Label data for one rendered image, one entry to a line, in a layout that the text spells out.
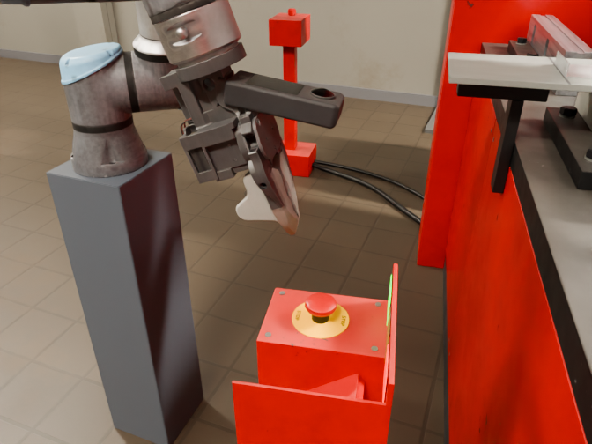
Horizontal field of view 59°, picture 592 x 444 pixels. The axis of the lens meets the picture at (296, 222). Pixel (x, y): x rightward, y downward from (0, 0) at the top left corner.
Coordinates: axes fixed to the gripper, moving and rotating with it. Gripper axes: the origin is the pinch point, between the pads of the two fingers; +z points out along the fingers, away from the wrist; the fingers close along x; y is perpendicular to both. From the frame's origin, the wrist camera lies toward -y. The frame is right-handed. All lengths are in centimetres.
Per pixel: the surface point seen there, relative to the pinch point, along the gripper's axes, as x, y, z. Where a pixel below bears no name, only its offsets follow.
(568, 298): 3.4, -26.1, 14.1
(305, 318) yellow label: 0.4, 3.5, 13.3
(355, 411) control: 14.8, -3.7, 14.6
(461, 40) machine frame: -128, -29, 14
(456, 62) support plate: -43.9, -22.3, -1.0
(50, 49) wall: -415, 315, -32
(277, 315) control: 0.3, 6.9, 12.2
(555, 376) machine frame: 7.5, -23.1, 20.7
